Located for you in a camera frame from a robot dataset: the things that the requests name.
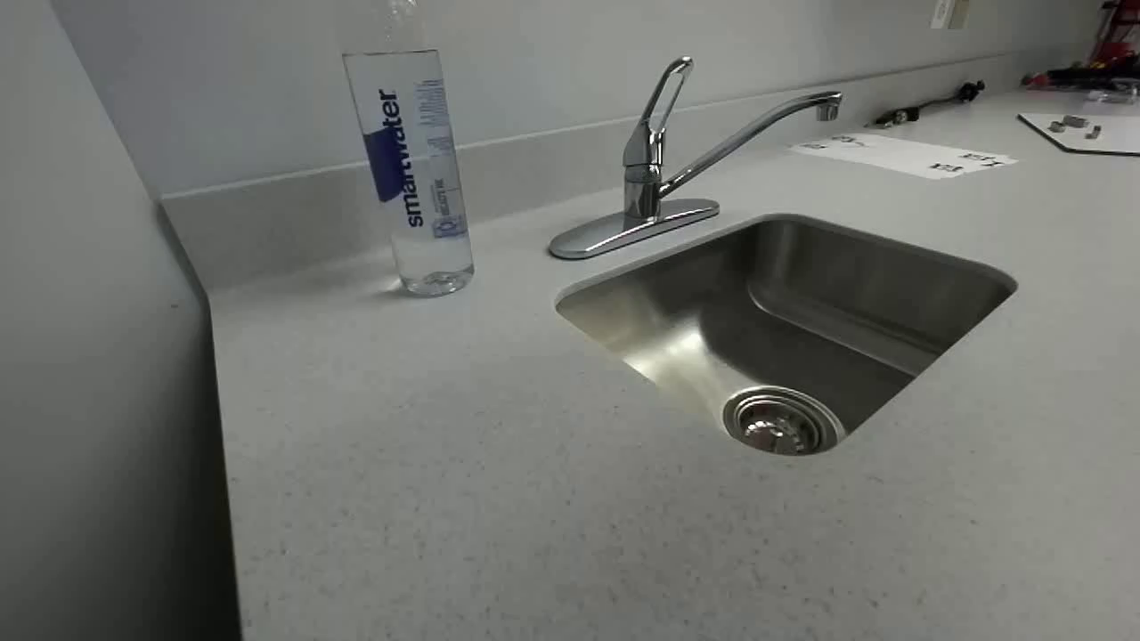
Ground clear smartwater bottle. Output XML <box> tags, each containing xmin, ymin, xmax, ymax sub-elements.
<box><xmin>333</xmin><ymin>0</ymin><xmax>476</xmax><ymax>298</ymax></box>

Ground metal sink drain strainer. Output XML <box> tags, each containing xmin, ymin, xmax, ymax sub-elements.
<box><xmin>719</xmin><ymin>383</ymin><xmax>849</xmax><ymax>458</ymax></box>

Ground stainless steel sink basin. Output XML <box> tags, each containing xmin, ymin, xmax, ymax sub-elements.
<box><xmin>553</xmin><ymin>211</ymin><xmax>1023</xmax><ymax>458</ymax></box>

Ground white printed paper sheet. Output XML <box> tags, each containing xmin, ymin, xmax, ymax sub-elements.
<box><xmin>791</xmin><ymin>128</ymin><xmax>1017</xmax><ymax>186</ymax></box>

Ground small grey metal parts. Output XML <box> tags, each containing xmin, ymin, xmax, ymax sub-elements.
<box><xmin>1046</xmin><ymin>112</ymin><xmax>1108</xmax><ymax>144</ymax></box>

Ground white board with dark edge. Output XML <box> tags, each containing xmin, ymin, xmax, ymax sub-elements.
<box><xmin>1014</xmin><ymin>108</ymin><xmax>1140</xmax><ymax>160</ymax></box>

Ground red and black equipment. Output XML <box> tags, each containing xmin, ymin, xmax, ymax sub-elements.
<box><xmin>1023</xmin><ymin>0</ymin><xmax>1140</xmax><ymax>94</ymax></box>

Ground chrome faucet base plate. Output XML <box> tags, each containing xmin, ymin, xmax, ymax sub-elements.
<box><xmin>545</xmin><ymin>153</ymin><xmax>722</xmax><ymax>262</ymax></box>

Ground chrome faucet loop handle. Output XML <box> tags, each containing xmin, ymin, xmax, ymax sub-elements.
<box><xmin>621</xmin><ymin>55</ymin><xmax>698</xmax><ymax>178</ymax></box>

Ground black cable with plug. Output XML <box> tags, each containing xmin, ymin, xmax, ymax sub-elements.
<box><xmin>869</xmin><ymin>80</ymin><xmax>990</xmax><ymax>132</ymax></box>

